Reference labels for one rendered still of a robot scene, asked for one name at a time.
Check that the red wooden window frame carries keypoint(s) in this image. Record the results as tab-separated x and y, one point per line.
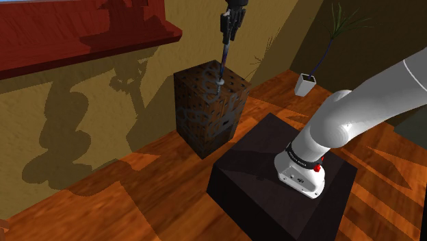
66	30

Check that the green plant in white pot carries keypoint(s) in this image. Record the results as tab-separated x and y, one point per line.
305	85

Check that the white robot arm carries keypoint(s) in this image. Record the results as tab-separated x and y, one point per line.
350	117

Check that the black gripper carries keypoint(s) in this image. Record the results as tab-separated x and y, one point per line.
237	3

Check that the brown patterned wooden cabinet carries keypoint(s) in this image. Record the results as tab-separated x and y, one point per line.
206	113

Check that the dark blue pen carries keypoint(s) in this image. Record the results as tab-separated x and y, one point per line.
226	58

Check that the dark robot stand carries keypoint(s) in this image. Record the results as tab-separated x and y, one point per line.
253	197

